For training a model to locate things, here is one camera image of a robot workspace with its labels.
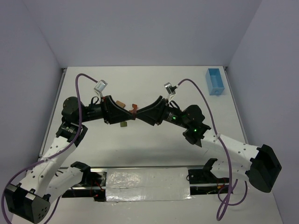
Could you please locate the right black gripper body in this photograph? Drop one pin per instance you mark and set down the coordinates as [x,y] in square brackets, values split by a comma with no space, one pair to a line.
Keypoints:
[162,110]

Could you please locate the blue rectangular box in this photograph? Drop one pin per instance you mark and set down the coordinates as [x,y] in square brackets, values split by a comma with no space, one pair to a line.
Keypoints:
[214,82]

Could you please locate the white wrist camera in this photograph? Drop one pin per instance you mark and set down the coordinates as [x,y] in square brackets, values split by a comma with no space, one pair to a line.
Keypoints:
[100,86]
[171,91]

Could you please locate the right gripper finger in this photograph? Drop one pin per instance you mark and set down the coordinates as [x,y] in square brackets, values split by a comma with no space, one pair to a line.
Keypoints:
[152,108]
[151,120]

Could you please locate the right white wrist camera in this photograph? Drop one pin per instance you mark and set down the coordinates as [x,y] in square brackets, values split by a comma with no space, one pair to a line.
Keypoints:
[171,91]

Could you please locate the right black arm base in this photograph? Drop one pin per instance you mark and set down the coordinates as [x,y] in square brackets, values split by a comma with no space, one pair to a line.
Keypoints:
[200,176]

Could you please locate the green house-shaped block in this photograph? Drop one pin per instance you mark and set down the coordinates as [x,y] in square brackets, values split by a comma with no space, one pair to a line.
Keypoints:
[123,124]

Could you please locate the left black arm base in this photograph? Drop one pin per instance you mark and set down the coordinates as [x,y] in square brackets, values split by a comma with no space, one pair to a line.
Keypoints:
[93,186]

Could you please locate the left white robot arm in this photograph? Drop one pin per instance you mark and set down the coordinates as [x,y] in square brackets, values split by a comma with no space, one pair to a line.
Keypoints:
[32,196]

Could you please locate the silver tape patch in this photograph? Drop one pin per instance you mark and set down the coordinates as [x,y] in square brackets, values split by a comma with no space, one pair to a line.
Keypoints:
[147,184]

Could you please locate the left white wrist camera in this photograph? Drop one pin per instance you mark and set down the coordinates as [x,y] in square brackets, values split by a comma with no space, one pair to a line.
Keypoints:
[100,86]

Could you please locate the light brown rectangular block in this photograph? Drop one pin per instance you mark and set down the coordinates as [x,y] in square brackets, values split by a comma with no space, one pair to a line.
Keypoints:
[120,104]

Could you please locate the orange arch block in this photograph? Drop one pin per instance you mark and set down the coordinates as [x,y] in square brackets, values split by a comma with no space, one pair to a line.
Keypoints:
[134,108]

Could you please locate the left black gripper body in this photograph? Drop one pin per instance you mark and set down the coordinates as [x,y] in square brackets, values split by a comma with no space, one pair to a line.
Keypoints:
[104,109]

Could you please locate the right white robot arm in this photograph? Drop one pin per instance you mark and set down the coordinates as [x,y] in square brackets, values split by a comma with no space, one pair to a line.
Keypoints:
[225,156]

